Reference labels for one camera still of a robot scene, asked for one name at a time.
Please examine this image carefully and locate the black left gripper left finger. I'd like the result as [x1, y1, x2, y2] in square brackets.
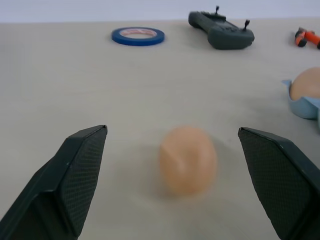
[0, 124, 108, 240]

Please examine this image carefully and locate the light blue egg carton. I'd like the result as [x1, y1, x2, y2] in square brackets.
[281, 79, 320, 131]

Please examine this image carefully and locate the blue tape roll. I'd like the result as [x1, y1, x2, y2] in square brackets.
[111, 26, 166, 47]

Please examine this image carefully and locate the orange black hand tool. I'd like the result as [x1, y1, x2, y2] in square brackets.
[294, 26, 320, 50]

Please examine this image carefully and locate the dark grey remote controller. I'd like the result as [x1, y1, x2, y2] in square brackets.
[188, 5, 255, 50]

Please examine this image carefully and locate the brown egg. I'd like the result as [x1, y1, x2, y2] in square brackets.
[159, 125, 217, 197]
[289, 66, 320, 101]

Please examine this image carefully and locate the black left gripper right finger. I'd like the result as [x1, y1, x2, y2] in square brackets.
[237, 126, 320, 240]

